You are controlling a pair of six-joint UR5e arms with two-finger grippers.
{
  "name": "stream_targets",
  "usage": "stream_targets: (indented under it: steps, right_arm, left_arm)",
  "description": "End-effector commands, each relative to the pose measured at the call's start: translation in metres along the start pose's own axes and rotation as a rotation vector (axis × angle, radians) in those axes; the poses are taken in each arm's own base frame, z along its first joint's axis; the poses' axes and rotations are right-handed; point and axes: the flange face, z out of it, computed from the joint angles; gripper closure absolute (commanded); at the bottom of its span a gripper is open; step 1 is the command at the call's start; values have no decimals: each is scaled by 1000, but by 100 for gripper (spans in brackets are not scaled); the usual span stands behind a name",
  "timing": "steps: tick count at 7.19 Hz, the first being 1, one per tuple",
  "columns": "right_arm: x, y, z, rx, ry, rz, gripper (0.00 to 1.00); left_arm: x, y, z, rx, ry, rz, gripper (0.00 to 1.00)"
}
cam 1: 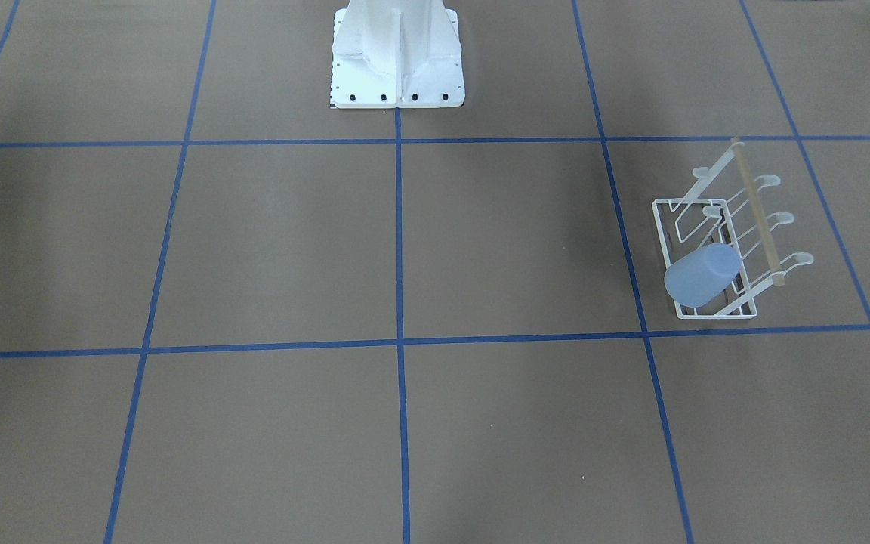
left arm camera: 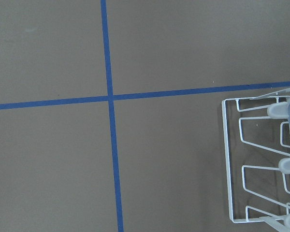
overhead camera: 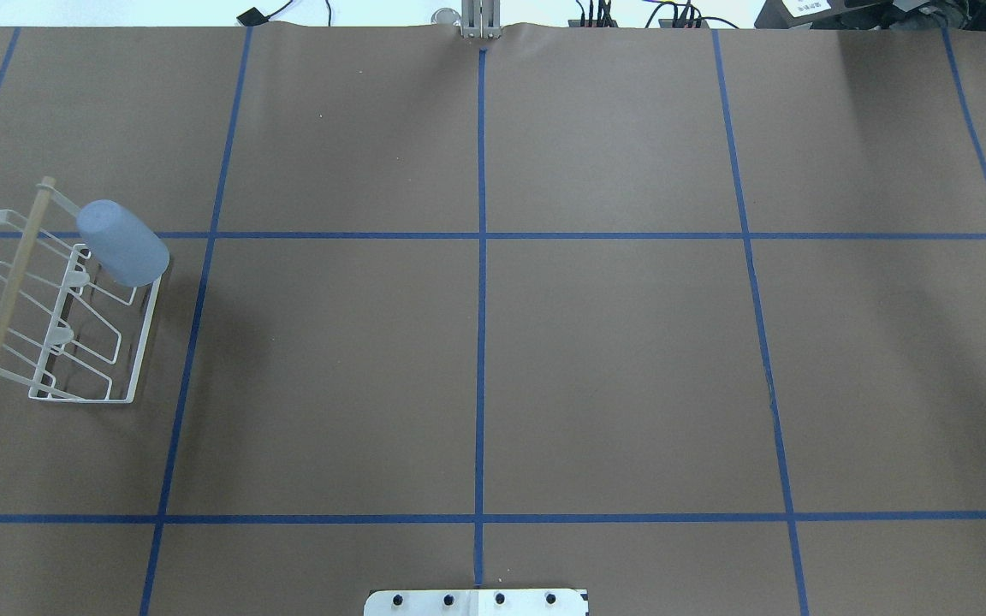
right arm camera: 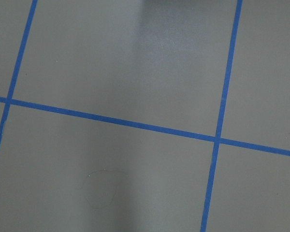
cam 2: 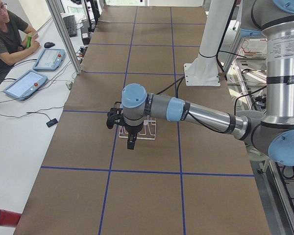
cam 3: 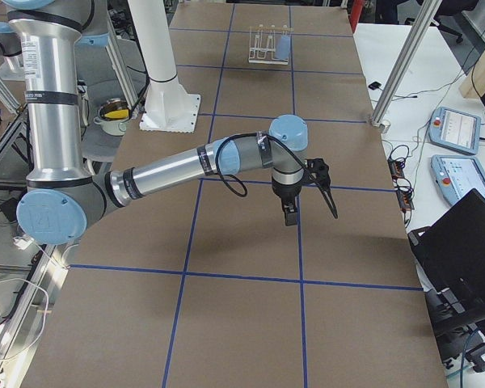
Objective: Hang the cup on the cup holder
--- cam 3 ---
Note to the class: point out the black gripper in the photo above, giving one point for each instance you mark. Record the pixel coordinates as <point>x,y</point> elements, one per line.
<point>287,199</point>

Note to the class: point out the light blue plastic cup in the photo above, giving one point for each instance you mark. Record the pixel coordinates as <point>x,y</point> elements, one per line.
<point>283,48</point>

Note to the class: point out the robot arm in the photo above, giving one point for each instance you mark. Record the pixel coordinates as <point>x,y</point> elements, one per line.
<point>63,199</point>

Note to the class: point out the black usb hub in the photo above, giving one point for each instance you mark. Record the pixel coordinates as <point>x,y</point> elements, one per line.
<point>402,185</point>

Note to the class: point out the small black sensor puck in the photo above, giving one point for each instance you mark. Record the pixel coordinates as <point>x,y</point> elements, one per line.
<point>375,86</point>

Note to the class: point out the near teach pendant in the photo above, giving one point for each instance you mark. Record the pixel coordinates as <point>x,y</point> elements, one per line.
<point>455,176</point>

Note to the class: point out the teach pendant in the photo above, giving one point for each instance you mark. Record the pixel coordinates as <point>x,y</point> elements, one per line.
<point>455,176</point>
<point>455,130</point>

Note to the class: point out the black laptop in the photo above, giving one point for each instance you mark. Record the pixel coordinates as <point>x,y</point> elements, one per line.
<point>452,250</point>

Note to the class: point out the far teach pendant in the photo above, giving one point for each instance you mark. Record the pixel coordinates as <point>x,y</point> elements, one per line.
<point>455,130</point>

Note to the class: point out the pot with yellow corn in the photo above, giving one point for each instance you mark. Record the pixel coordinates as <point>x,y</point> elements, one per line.
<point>112,117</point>

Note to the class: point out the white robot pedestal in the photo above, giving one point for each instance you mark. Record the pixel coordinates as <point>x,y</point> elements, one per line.
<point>168,106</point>

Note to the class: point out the white wire cup holder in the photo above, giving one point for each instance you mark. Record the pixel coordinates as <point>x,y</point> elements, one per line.
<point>262,44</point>

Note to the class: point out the aluminium frame post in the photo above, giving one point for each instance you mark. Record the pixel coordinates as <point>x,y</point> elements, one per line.
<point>408,50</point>

